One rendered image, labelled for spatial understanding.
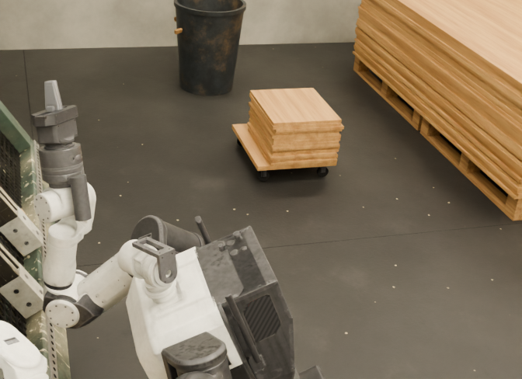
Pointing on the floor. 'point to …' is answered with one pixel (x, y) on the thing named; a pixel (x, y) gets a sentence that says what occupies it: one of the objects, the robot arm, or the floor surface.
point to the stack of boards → (452, 75)
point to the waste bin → (207, 40)
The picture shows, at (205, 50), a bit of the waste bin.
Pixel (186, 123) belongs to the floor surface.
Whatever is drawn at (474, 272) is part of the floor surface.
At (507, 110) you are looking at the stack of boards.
